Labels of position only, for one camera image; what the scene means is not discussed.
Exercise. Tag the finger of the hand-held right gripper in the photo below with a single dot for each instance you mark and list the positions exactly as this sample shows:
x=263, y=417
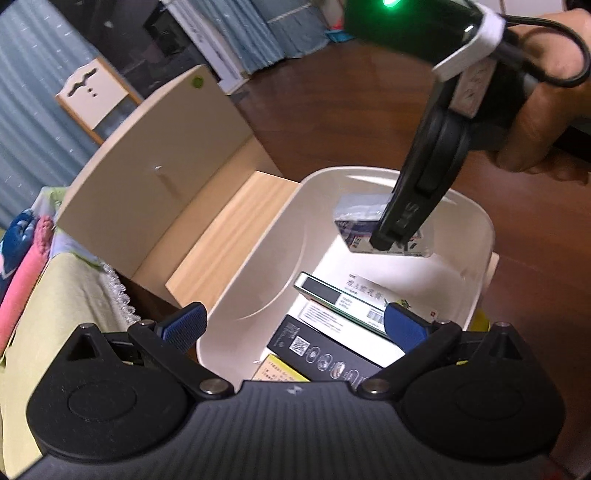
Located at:
x=406, y=207

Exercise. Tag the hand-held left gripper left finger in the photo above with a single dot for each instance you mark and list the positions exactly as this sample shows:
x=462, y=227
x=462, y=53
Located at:
x=187, y=323

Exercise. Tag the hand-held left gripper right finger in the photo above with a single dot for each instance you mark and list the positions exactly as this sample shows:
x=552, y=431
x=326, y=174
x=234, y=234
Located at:
x=404, y=325

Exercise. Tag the white plastic-wrapped box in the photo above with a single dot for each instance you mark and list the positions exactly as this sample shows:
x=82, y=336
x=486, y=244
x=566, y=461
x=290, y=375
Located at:
x=355, y=217

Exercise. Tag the white green-edged box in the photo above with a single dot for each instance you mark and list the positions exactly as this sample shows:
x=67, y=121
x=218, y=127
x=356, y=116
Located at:
x=341, y=290

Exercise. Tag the white labelled box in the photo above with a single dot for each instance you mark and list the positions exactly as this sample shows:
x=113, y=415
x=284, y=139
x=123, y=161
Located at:
x=323, y=318

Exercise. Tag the white plastic storage bin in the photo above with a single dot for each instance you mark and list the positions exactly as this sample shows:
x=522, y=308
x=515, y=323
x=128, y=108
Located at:
x=258, y=277

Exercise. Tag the long black box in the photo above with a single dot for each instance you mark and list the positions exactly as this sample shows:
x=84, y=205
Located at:
x=323, y=355

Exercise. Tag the yellow printed box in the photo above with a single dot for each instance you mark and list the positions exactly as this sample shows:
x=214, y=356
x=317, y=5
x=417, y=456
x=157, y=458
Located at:
x=277, y=369

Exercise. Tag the person's right hand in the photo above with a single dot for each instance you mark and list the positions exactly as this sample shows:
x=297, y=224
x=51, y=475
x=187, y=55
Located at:
x=545, y=110

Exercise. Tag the yellow plastic stool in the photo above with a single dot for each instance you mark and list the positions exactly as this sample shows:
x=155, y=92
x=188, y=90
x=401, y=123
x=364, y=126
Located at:
x=480, y=321

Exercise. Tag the blue and red plastic toy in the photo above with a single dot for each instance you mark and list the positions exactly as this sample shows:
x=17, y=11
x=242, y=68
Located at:
x=336, y=33

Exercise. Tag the light wooden board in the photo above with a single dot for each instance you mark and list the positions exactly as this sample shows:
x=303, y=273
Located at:
x=231, y=240

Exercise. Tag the blue lace-trimmed curtain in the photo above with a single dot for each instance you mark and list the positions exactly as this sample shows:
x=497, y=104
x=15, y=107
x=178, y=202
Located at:
x=286, y=32

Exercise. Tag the beige bedside cabinet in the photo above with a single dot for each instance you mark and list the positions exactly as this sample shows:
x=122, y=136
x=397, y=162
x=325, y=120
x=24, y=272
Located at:
x=161, y=161

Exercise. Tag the pink towel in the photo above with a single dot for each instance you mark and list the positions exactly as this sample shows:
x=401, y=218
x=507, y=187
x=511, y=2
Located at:
x=23, y=277

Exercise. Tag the printed blanket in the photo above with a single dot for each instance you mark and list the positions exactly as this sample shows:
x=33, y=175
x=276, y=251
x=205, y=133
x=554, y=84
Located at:
x=18, y=230

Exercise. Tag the white wood-framed panel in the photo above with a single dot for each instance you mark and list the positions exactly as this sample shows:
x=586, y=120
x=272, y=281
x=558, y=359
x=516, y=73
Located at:
x=97, y=97

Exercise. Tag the blue-grey curtain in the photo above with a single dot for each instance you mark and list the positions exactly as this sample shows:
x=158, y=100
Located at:
x=37, y=115

